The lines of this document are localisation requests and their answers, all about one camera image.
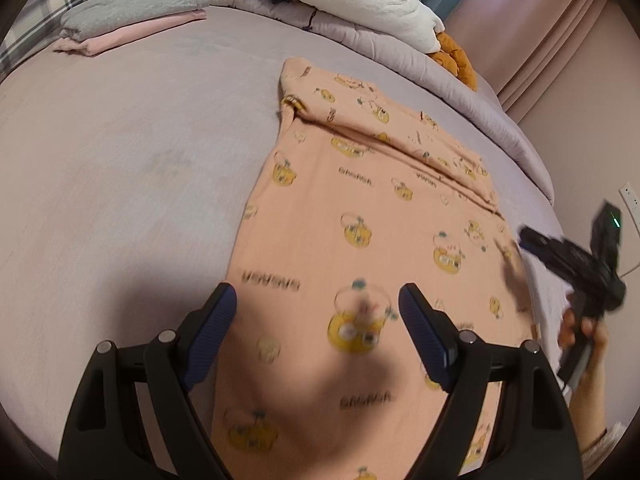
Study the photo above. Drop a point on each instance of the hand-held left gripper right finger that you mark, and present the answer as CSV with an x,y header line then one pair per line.
x,y
422,330

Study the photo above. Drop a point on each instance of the grey folded cloth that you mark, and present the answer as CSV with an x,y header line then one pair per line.
x,y
135,7

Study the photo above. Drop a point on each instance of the lilac bed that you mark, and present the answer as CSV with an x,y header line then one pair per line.
x,y
125,160

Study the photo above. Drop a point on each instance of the person's right forearm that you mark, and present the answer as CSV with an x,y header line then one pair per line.
x,y
590,410

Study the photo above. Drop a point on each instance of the peach cartoon print pants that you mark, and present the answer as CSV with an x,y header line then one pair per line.
x,y
350,200

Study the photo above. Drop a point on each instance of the pink curtain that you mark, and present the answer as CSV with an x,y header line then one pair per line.
x,y
540,45

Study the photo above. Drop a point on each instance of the person's right hand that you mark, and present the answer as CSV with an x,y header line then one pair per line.
x,y
592,335

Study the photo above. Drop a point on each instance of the lilac quilt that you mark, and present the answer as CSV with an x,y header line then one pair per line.
x,y
380,55

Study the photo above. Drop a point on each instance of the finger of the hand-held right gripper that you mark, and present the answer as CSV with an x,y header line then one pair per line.
x,y
555,261
555,245

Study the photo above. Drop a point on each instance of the white wall outlet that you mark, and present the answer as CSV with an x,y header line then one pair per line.
x,y
630,200

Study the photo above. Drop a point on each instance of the pink folded cloth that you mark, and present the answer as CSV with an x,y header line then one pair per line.
x,y
105,40

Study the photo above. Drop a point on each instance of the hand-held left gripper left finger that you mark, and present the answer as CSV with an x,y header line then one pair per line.
x,y
215,330

